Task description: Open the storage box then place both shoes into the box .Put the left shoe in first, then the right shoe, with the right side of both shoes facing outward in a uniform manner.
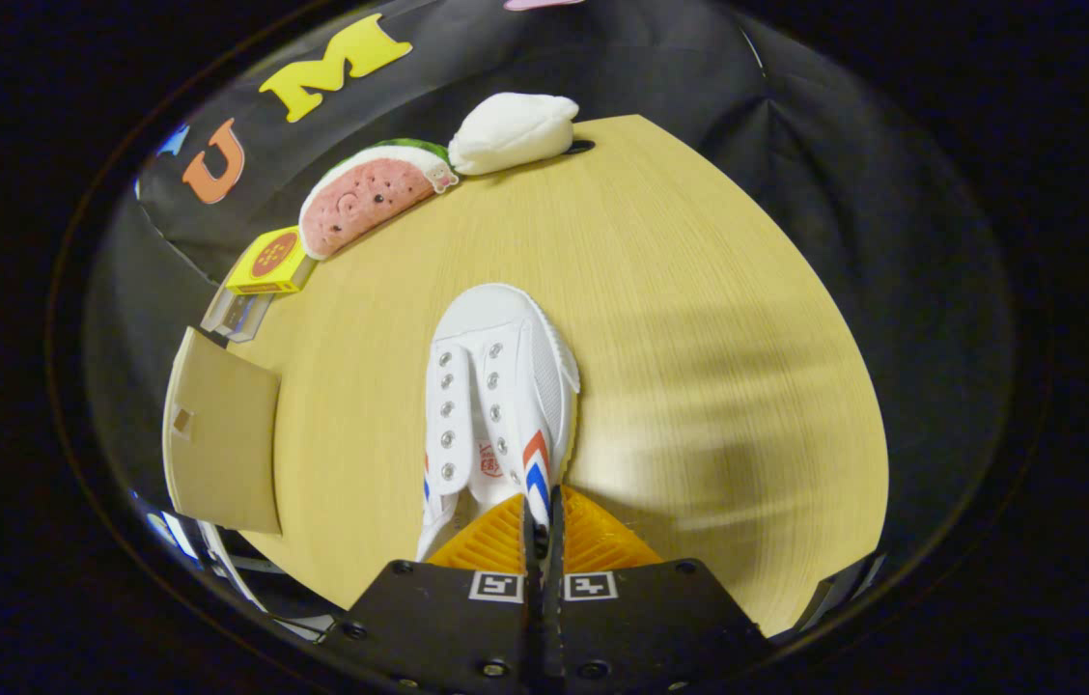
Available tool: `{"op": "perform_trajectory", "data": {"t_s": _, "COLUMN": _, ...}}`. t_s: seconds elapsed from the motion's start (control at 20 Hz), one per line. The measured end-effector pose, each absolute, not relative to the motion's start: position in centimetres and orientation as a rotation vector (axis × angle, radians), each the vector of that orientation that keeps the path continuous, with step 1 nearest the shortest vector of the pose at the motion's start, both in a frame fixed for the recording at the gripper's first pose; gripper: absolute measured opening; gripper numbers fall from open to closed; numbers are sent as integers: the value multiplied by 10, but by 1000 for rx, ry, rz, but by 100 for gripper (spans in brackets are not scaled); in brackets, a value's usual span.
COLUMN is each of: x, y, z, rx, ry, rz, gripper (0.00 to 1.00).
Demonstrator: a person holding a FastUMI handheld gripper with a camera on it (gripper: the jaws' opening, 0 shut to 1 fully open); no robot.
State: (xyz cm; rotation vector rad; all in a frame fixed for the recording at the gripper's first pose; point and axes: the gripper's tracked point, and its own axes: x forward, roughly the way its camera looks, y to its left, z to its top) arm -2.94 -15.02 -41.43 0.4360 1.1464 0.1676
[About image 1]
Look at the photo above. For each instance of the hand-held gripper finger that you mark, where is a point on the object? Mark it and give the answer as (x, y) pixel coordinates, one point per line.
(530, 618)
(554, 618)

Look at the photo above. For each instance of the white canvas shoe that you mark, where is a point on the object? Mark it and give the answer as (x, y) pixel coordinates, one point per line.
(496, 347)

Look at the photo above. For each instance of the beige fabric storage box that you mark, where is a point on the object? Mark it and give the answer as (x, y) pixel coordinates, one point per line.
(226, 434)

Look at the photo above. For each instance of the yellow book with red circle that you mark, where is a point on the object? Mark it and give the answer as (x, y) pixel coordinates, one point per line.
(272, 261)

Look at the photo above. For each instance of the watermelon slice plush toy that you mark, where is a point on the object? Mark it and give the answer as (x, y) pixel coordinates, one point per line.
(361, 198)

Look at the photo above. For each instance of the white plush toy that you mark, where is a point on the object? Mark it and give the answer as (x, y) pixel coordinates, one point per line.
(511, 130)

